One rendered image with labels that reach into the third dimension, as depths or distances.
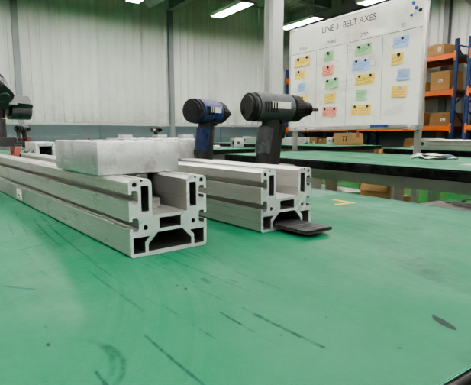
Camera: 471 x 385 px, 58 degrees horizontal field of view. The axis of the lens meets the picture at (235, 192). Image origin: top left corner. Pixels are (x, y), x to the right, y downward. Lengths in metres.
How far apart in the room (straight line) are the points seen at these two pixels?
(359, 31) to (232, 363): 3.81
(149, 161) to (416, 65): 3.17
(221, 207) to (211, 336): 0.37
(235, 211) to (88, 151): 0.22
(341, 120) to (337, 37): 0.74
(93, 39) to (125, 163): 12.45
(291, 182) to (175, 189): 0.19
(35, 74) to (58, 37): 1.18
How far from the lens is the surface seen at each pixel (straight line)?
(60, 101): 12.51
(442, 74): 11.42
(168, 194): 0.54
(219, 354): 0.28
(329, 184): 4.98
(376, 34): 3.87
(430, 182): 1.98
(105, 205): 0.53
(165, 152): 0.56
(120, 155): 0.54
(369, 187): 4.70
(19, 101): 1.42
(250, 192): 0.59
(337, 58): 4.11
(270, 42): 9.54
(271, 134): 0.91
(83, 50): 12.83
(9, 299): 0.40
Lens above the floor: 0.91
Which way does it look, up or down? 8 degrees down
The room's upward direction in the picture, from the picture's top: straight up
